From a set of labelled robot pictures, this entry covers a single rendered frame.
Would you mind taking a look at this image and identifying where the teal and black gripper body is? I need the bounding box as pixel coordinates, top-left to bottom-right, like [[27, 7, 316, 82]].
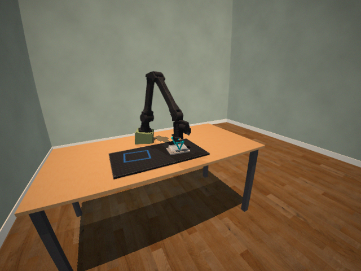
[[171, 129, 183, 142]]

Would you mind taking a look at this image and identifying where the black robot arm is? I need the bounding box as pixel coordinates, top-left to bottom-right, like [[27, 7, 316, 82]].
[[138, 71, 191, 137]]

